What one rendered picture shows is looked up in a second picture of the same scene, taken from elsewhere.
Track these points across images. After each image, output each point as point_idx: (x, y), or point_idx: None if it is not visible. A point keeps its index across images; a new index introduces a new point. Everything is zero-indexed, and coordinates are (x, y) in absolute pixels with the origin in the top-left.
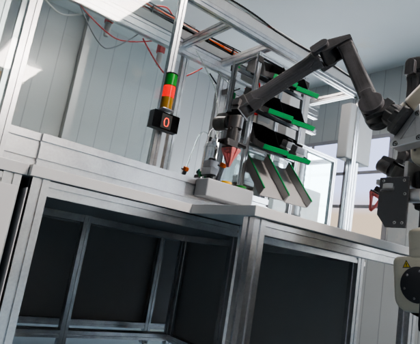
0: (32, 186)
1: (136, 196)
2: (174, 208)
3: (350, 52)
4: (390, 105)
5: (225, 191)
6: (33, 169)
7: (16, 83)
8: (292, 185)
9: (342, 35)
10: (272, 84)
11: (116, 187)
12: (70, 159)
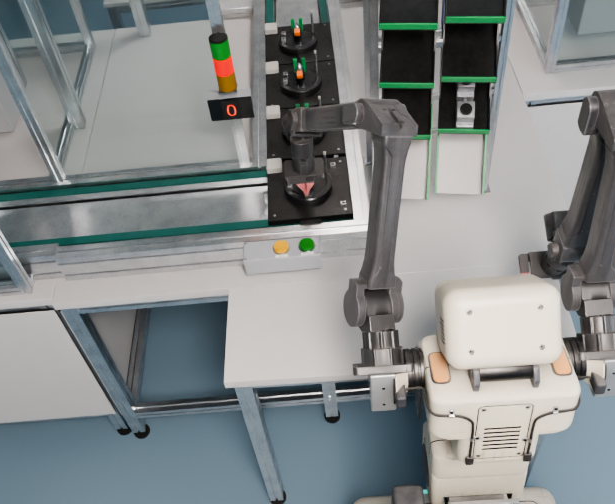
0: (63, 312)
1: (160, 298)
2: (208, 296)
3: (379, 166)
4: (367, 331)
5: (274, 265)
6: (54, 307)
7: (0, 248)
8: (478, 141)
9: (376, 117)
10: (322, 123)
11: (134, 298)
12: (91, 267)
